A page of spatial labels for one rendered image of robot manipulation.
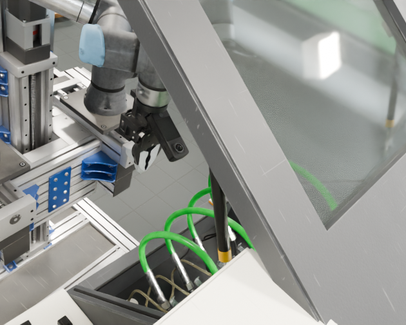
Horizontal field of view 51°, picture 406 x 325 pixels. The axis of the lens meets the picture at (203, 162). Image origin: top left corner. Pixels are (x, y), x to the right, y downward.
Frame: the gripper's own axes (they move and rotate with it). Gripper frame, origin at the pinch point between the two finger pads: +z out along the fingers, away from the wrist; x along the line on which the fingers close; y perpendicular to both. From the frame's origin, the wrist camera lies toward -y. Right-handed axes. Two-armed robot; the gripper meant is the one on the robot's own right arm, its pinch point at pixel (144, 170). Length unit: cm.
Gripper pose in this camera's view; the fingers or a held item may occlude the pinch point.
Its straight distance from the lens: 103.7
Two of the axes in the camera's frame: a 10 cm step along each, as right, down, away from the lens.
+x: -6.6, 3.5, -6.6
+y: -7.1, -5.9, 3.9
